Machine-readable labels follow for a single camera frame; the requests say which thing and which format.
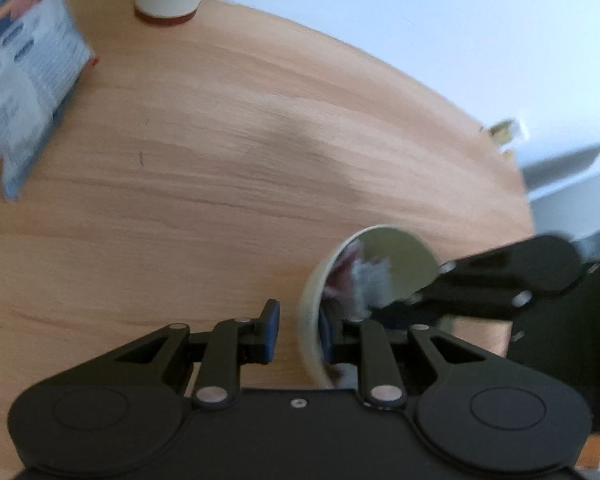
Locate pale yellow bowl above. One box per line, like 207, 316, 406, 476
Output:
298, 224, 439, 389

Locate grey and pink cloth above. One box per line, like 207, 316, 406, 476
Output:
322, 240, 393, 318

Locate small white pill bottle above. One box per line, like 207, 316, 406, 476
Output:
488, 118, 524, 153

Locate blue white plastic food bag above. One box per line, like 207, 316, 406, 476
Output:
0, 0, 94, 200

